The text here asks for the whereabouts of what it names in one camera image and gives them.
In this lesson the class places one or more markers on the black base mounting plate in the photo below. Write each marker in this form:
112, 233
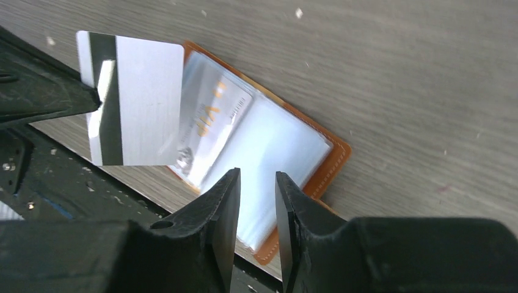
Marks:
41, 180

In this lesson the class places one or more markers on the silver striped credit card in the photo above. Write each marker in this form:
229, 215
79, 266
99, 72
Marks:
138, 82

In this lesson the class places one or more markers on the brown leather card holder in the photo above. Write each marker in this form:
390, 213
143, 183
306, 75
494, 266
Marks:
272, 136

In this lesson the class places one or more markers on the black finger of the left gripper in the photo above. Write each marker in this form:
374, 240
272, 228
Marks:
36, 86

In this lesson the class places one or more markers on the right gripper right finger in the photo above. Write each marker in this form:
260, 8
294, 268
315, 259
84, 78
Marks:
321, 252

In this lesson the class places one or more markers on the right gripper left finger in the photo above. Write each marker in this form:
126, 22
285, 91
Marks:
191, 250

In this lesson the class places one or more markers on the VIP card in holder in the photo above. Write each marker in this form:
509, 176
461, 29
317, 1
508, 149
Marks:
212, 105

